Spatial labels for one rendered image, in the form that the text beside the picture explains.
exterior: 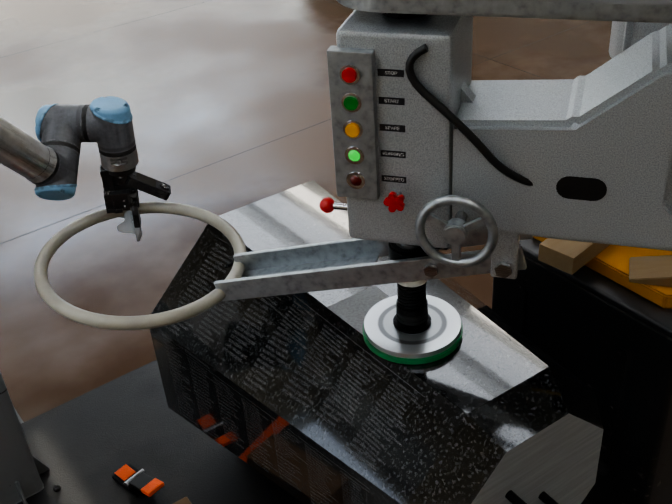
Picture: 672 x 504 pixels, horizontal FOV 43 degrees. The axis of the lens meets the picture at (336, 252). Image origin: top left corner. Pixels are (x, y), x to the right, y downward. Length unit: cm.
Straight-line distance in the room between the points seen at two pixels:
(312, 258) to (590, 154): 71
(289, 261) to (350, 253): 15
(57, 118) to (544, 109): 115
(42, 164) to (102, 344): 146
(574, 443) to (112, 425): 164
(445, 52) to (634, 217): 43
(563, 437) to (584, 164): 62
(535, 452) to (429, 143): 68
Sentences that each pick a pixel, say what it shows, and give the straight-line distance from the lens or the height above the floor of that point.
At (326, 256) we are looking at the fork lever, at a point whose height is 96.
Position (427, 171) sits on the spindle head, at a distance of 153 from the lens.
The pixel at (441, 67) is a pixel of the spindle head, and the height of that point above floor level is 149.
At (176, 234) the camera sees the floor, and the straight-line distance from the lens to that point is 391.
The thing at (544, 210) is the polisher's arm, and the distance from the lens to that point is 155.
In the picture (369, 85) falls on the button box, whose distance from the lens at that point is 147.
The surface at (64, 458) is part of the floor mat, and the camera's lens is 294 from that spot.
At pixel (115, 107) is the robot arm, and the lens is 209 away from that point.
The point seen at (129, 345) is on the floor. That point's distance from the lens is 332.
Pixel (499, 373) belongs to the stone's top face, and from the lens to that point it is 180.
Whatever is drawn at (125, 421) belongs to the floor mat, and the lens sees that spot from 299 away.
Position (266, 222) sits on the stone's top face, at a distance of 231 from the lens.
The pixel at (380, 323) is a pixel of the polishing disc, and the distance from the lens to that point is 188.
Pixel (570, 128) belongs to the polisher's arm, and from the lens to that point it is 148.
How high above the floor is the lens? 202
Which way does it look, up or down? 34 degrees down
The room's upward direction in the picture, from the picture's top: 4 degrees counter-clockwise
